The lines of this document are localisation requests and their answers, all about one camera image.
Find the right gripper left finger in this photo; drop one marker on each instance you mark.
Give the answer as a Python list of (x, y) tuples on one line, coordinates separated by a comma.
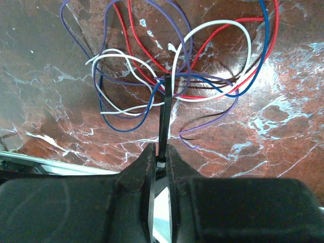
[(91, 208)]

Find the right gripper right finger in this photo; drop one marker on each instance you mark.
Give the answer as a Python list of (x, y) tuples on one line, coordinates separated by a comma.
[(239, 209)]

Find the black zip tie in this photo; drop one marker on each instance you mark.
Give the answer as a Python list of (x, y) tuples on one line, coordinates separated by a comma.
[(164, 125)]

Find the aluminium front rail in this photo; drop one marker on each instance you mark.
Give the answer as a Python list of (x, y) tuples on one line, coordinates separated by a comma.
[(53, 166)]

